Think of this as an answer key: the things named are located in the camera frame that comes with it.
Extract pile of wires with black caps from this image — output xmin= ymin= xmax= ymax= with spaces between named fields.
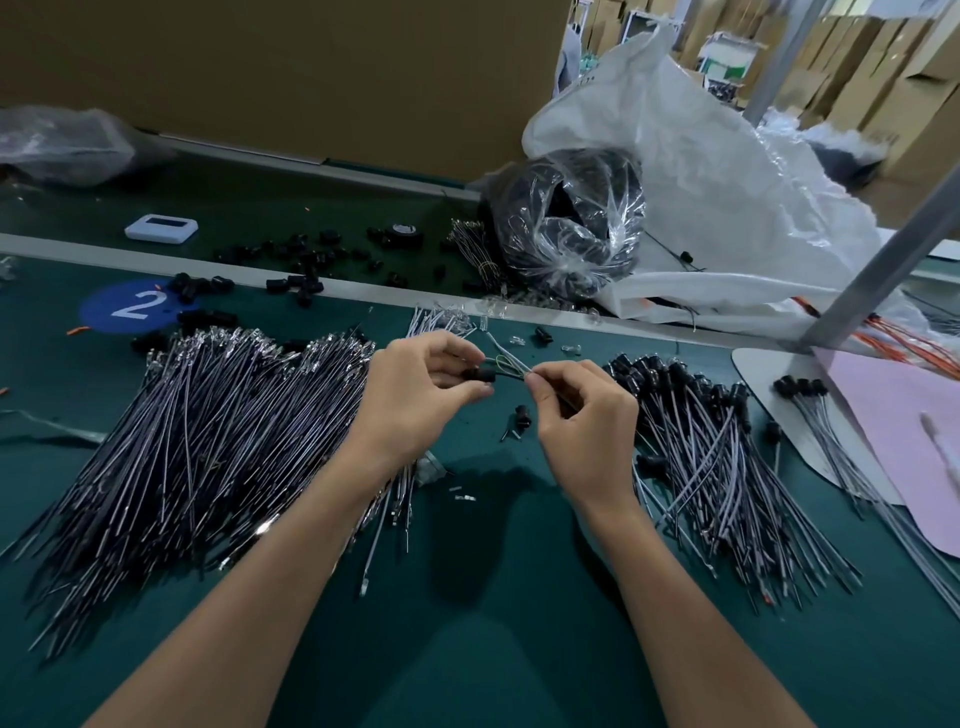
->
xmin=607 ymin=352 xmax=864 ymax=606

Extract clear plastic strip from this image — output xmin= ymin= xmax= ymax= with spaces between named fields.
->
xmin=0 ymin=408 xmax=107 ymax=444

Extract pile of grey wires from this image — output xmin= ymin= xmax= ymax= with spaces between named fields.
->
xmin=0 ymin=307 xmax=479 ymax=659

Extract small white timer device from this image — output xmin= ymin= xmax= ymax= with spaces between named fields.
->
xmin=124 ymin=214 xmax=200 ymax=245

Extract person's left forearm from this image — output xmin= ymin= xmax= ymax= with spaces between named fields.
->
xmin=87 ymin=450 xmax=414 ymax=728

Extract grey metal frame post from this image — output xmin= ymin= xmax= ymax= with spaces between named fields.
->
xmin=802 ymin=165 xmax=960 ymax=351
xmin=745 ymin=0 xmax=830 ymax=125

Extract brown cardboard panel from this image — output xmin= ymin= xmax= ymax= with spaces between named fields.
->
xmin=0 ymin=0 xmax=572 ymax=185

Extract white pen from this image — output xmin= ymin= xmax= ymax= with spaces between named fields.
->
xmin=919 ymin=412 xmax=960 ymax=489

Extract blue round number sticker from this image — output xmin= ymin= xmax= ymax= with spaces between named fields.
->
xmin=79 ymin=277 xmax=194 ymax=335

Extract pink paper sheet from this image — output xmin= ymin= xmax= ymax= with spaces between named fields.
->
xmin=817 ymin=348 xmax=960 ymax=557

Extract clear bag with black contents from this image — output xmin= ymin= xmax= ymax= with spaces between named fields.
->
xmin=492 ymin=147 xmax=650 ymax=299

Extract small bundle of capped wires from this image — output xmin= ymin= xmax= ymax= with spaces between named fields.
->
xmin=771 ymin=375 xmax=960 ymax=617

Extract stack of cardboard boxes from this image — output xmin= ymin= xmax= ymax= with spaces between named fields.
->
xmin=822 ymin=0 xmax=960 ymax=227

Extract bundle of orange wires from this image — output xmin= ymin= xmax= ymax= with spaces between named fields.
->
xmin=795 ymin=292 xmax=960 ymax=377

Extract black plastic caps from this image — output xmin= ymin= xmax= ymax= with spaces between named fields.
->
xmin=132 ymin=225 xmax=482 ymax=357

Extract crumpled clear plastic bag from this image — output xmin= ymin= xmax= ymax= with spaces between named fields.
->
xmin=0 ymin=105 xmax=174 ymax=188

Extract person's right hand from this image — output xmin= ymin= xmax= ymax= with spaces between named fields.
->
xmin=525 ymin=360 xmax=642 ymax=519

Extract person's right forearm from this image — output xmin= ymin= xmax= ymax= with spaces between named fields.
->
xmin=577 ymin=483 xmax=819 ymax=728

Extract large white plastic sack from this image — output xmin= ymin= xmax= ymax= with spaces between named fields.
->
xmin=522 ymin=22 xmax=960 ymax=344

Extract person's left hand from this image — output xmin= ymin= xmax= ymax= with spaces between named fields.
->
xmin=348 ymin=331 xmax=497 ymax=479

